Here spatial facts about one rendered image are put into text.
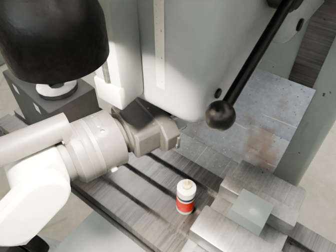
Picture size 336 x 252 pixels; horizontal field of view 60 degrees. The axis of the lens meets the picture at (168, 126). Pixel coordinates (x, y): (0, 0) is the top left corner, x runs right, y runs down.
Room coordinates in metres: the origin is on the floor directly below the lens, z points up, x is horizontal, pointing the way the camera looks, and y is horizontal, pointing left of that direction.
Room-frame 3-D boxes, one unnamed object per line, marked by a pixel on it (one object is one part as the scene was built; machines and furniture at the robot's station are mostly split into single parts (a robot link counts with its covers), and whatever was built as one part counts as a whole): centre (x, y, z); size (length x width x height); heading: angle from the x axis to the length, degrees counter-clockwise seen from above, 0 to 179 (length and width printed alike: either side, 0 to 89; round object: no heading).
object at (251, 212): (0.25, -0.15, 1.07); 0.06 x 0.05 x 0.06; 54
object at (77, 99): (0.56, 0.29, 1.06); 0.22 x 0.12 x 0.20; 47
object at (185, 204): (0.33, -0.04, 1.01); 0.04 x 0.04 x 0.11
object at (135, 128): (0.31, 0.07, 1.23); 0.13 x 0.12 x 0.10; 34
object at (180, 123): (0.33, -0.03, 1.24); 0.06 x 0.02 x 0.03; 124
